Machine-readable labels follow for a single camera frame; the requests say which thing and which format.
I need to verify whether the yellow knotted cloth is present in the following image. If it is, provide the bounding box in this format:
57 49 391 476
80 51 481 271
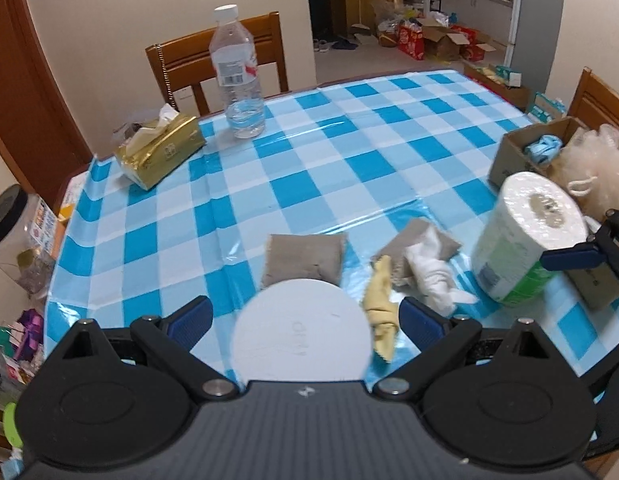
363 255 399 363

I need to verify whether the blue checkered tablecloth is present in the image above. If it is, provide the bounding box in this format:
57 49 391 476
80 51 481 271
42 69 619 391

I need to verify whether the open cardboard box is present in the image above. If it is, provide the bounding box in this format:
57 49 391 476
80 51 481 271
487 116 619 310

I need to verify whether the wooden chair far side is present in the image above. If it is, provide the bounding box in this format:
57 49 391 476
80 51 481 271
145 10 291 117

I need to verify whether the clear plastic water bottle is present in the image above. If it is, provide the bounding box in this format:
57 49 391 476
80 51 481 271
210 4 265 139

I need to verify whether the grey refrigerator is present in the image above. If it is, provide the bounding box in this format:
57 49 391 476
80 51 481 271
505 0 564 92

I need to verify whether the red gift bag far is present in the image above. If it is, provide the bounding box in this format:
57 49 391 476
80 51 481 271
397 23 424 61

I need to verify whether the gold tissue pack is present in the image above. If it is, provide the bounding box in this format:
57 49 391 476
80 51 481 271
112 103 205 191

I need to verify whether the brown wooden door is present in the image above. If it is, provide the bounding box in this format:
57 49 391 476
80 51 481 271
0 0 92 209

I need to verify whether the blue face mask front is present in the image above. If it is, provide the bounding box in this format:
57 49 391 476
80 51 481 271
523 134 563 167

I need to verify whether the green toilet paper roll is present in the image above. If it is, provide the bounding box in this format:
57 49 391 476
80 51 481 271
471 172 587 306

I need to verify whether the wooden chair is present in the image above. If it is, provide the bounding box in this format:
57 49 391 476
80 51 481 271
567 67 619 129
145 10 291 117

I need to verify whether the grey fabric sachet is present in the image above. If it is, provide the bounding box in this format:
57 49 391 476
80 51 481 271
371 216 464 288
260 233 347 289

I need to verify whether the black lid clear jar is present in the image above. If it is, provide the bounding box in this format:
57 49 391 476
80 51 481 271
0 184 58 296

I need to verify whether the white lid plastic jar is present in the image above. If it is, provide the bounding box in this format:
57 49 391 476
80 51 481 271
230 278 373 385

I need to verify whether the wooden chair right side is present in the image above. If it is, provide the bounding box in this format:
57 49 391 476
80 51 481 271
567 67 619 129

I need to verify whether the white mesh bath pouf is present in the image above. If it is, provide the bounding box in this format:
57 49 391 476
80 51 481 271
551 124 619 221

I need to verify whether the open brown carton floor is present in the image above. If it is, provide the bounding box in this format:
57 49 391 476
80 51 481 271
420 18 470 62

